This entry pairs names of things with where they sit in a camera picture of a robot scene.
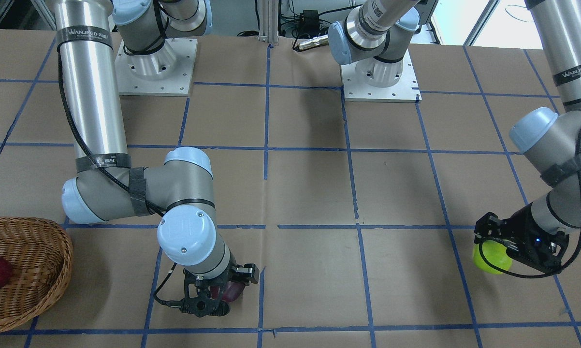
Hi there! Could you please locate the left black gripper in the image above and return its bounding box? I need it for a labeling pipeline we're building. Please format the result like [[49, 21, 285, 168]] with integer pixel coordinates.
[[503, 204, 569, 274]]

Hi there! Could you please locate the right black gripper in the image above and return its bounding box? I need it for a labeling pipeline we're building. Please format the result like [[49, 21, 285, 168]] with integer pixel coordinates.
[[182, 269, 234, 318]]

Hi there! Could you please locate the dark red apple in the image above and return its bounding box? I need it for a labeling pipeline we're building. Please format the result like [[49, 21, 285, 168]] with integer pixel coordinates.
[[209, 281, 246, 303]]

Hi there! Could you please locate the green apple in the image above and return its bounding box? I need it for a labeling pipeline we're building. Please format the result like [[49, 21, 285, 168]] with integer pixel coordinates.
[[472, 240, 513, 275]]

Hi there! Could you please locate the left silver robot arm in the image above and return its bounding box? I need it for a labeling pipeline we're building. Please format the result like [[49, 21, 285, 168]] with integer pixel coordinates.
[[328, 0, 581, 278]]

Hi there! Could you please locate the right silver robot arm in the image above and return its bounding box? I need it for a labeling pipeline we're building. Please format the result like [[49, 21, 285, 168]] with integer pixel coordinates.
[[47, 0, 246, 317]]

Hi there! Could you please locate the woven wicker basket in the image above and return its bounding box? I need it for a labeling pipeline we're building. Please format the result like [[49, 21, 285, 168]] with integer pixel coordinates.
[[0, 217, 73, 333]]

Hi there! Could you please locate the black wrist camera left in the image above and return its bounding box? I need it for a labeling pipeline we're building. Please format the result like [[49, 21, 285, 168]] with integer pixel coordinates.
[[474, 212, 505, 245]]

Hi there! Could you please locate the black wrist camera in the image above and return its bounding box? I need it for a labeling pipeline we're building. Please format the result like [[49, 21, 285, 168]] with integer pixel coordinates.
[[474, 212, 505, 245], [230, 263, 260, 286]]

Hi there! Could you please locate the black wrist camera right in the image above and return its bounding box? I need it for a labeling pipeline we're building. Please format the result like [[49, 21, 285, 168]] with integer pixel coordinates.
[[230, 263, 260, 286]]

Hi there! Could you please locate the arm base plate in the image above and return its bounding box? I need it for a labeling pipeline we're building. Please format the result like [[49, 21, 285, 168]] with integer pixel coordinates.
[[115, 38, 198, 97], [340, 51, 422, 103]]

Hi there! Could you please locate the aluminium frame post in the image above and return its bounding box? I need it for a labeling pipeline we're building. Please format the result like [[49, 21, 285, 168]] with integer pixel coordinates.
[[257, 0, 279, 46]]

